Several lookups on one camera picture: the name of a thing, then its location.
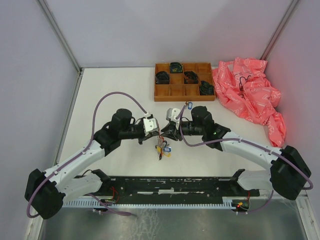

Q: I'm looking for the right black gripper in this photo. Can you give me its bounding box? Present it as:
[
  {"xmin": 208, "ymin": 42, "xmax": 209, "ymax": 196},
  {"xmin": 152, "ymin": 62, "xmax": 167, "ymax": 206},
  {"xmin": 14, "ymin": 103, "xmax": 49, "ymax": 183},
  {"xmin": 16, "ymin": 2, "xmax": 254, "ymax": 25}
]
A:
[{"xmin": 160, "ymin": 119, "xmax": 205, "ymax": 142}]

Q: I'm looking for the keyring bunch with red opener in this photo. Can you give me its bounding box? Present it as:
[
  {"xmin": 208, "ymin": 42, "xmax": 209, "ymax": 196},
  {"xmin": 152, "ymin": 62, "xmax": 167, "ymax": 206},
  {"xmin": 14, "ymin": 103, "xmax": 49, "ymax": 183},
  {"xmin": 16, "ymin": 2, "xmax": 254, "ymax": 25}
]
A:
[{"xmin": 155, "ymin": 133, "xmax": 172, "ymax": 161}]

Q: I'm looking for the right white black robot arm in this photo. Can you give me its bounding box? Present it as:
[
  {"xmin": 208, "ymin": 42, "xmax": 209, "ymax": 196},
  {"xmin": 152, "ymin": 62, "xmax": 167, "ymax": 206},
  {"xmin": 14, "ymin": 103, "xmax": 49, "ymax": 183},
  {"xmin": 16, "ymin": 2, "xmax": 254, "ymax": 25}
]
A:
[{"xmin": 161, "ymin": 106, "xmax": 313, "ymax": 201}]

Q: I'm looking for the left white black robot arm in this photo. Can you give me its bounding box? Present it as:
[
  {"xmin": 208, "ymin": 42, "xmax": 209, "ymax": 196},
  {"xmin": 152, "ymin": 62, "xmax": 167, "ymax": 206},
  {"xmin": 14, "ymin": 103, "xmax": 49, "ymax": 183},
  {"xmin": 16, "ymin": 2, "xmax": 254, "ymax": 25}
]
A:
[{"xmin": 24, "ymin": 108, "xmax": 159, "ymax": 220}]

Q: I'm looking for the key with blue tag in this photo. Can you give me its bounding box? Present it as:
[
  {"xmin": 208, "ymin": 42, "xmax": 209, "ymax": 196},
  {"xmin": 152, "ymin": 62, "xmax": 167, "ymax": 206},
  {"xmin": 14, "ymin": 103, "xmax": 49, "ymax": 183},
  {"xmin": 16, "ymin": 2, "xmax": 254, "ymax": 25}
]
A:
[{"xmin": 185, "ymin": 101, "xmax": 193, "ymax": 110}]

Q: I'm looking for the black item left compartment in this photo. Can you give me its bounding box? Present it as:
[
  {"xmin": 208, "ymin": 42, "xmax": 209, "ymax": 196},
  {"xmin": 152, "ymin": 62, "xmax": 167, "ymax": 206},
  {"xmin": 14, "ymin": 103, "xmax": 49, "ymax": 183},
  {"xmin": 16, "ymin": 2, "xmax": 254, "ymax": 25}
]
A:
[{"xmin": 155, "ymin": 71, "xmax": 170, "ymax": 85}]

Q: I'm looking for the black item compartment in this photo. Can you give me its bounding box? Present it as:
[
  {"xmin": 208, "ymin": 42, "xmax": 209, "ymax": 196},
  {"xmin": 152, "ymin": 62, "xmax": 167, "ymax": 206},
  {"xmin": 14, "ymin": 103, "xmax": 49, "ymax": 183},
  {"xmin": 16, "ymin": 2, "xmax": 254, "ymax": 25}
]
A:
[
  {"xmin": 184, "ymin": 71, "xmax": 199, "ymax": 84},
  {"xmin": 155, "ymin": 71, "xmax": 170, "ymax": 85},
  {"xmin": 199, "ymin": 80, "xmax": 214, "ymax": 96},
  {"xmin": 169, "ymin": 62, "xmax": 184, "ymax": 74}
]

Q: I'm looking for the black item right compartment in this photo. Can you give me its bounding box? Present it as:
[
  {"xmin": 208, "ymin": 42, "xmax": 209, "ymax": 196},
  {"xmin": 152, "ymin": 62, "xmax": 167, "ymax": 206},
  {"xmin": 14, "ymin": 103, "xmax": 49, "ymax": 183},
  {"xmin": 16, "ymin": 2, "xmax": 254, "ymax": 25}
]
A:
[{"xmin": 199, "ymin": 80, "xmax": 214, "ymax": 96}]

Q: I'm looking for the wooden compartment tray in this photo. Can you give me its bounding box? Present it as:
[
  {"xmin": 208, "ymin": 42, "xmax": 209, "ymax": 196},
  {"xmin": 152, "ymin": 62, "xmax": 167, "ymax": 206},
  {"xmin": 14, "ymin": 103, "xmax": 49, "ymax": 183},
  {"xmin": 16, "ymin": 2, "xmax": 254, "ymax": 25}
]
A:
[{"xmin": 153, "ymin": 62, "xmax": 216, "ymax": 102}]

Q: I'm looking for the black item middle compartment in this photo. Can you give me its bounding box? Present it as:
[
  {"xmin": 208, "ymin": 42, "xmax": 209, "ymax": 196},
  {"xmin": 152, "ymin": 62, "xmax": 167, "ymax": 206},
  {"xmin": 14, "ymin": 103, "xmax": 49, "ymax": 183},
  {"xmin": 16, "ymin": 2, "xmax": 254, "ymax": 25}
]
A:
[{"xmin": 184, "ymin": 71, "xmax": 199, "ymax": 84}]

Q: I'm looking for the black item top compartment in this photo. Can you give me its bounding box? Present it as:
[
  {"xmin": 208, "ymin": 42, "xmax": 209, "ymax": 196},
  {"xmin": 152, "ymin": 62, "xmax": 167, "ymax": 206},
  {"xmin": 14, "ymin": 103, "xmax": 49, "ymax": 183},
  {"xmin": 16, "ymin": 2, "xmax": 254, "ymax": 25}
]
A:
[{"xmin": 169, "ymin": 62, "xmax": 184, "ymax": 74}]

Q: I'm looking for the pink plastic bag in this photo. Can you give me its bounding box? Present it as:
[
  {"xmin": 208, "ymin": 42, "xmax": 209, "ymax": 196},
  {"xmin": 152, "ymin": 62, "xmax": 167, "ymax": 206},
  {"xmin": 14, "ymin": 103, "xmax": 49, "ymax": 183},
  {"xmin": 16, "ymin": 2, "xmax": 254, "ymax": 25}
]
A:
[{"xmin": 212, "ymin": 57, "xmax": 287, "ymax": 148}]

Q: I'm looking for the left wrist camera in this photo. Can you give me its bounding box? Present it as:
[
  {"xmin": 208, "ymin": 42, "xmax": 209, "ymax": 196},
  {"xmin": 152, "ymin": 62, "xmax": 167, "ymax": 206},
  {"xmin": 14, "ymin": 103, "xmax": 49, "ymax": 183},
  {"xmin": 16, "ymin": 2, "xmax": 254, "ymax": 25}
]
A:
[{"xmin": 142, "ymin": 112, "xmax": 158, "ymax": 135}]

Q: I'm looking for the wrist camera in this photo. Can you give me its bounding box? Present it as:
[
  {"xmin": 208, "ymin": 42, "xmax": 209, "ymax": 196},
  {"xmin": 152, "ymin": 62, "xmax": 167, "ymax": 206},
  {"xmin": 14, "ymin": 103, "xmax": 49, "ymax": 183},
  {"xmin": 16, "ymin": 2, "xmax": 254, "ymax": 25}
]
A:
[
  {"xmin": 165, "ymin": 108, "xmax": 181, "ymax": 123},
  {"xmin": 142, "ymin": 112, "xmax": 158, "ymax": 135}
]

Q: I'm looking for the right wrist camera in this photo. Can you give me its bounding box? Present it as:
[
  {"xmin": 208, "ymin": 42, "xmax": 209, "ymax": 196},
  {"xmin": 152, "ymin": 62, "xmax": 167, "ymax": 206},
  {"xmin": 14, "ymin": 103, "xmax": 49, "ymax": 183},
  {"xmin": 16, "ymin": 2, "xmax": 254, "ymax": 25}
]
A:
[{"xmin": 165, "ymin": 108, "xmax": 181, "ymax": 123}]

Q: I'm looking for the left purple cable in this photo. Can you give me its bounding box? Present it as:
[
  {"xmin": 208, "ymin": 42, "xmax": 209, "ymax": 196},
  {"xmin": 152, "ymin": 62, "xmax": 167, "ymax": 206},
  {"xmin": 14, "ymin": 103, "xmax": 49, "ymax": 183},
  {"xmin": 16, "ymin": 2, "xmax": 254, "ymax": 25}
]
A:
[{"xmin": 26, "ymin": 91, "xmax": 151, "ymax": 219}]

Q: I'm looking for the purple cable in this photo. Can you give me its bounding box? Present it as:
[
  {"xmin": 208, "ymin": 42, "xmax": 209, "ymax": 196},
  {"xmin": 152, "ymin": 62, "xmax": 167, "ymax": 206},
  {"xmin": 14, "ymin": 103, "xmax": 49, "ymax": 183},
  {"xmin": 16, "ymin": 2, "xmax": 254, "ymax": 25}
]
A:
[
  {"xmin": 174, "ymin": 103, "xmax": 315, "ymax": 216},
  {"xmin": 26, "ymin": 91, "xmax": 151, "ymax": 219}
]

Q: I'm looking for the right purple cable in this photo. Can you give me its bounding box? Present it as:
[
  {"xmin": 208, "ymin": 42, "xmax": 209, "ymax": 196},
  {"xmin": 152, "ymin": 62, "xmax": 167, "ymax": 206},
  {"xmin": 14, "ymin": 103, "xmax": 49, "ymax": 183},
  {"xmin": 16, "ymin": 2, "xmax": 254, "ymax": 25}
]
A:
[{"xmin": 174, "ymin": 103, "xmax": 315, "ymax": 216}]

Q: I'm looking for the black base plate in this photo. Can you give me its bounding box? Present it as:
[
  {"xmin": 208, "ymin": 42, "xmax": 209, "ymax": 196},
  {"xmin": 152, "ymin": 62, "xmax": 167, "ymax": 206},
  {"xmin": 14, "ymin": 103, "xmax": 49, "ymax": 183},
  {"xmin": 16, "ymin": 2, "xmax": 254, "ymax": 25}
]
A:
[{"xmin": 95, "ymin": 176, "xmax": 260, "ymax": 203}]

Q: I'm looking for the white slotted cable duct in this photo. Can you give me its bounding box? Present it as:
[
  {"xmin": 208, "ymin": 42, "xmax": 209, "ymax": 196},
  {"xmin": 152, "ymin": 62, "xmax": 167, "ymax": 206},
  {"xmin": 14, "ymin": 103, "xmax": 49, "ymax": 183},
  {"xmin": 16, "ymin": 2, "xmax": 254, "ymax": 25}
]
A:
[{"xmin": 62, "ymin": 197, "xmax": 245, "ymax": 210}]

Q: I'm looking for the aluminium frame rail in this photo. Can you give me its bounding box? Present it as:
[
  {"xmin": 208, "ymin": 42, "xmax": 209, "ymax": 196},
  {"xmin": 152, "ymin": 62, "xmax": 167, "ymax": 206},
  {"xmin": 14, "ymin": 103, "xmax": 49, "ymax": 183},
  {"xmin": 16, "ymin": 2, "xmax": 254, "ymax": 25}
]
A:
[{"xmin": 37, "ymin": 0, "xmax": 83, "ymax": 73}]

